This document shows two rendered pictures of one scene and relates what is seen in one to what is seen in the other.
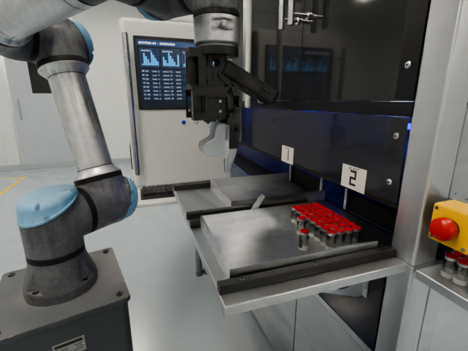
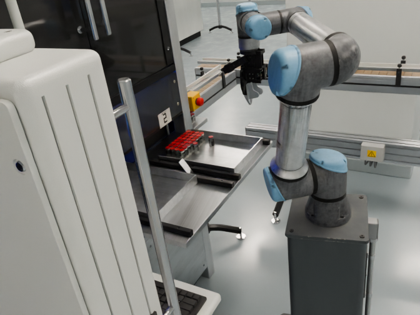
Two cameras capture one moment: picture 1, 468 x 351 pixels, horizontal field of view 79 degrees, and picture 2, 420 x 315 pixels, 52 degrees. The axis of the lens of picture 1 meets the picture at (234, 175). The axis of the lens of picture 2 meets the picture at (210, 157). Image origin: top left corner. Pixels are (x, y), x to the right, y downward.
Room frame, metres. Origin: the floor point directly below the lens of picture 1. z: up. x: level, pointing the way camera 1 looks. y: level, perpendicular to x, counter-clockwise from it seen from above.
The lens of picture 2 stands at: (1.61, 1.10, 1.69)
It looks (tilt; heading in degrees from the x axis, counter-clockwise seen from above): 28 degrees down; 231
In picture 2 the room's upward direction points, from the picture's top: 8 degrees counter-clockwise
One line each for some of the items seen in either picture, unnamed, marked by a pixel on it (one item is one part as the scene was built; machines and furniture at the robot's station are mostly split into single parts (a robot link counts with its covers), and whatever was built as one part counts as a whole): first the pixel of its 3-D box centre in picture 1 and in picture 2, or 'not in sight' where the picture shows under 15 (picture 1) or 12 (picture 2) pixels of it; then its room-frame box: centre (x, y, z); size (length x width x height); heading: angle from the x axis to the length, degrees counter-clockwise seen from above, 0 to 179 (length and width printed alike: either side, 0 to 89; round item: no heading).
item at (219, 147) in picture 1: (219, 149); (255, 91); (0.49, 0.03, 1.13); 0.06 x 0.03 x 0.09; 109
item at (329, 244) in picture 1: (311, 225); (192, 145); (0.66, -0.20, 0.90); 0.18 x 0.02 x 0.05; 18
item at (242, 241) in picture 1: (280, 233); (210, 150); (0.63, -0.11, 0.90); 0.34 x 0.26 x 0.04; 108
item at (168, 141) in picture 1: (179, 104); (24, 230); (1.46, 0.27, 1.19); 0.50 x 0.19 x 0.78; 109
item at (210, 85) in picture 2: not in sight; (197, 92); (0.24, -0.64, 0.92); 0.69 x 0.16 x 0.16; 19
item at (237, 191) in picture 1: (264, 189); (138, 189); (0.99, -0.11, 0.90); 0.34 x 0.26 x 0.04; 109
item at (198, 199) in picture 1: (266, 215); (180, 175); (0.80, -0.10, 0.87); 0.70 x 0.48 x 0.02; 19
